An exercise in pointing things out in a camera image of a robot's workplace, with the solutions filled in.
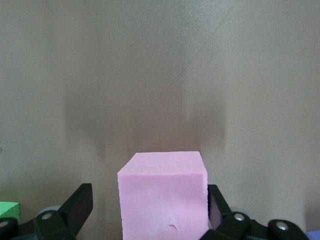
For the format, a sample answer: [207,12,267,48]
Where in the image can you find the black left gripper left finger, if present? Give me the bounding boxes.
[0,183,94,240]

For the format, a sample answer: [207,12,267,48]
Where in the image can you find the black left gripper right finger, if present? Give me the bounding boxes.
[199,184,308,240]

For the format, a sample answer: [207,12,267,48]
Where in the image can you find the green foam cube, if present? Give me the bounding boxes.
[0,201,21,224]

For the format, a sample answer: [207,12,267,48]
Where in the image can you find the pink foam cube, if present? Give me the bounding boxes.
[116,151,210,240]

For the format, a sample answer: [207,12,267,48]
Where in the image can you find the brown table mat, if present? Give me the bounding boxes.
[0,0,320,240]

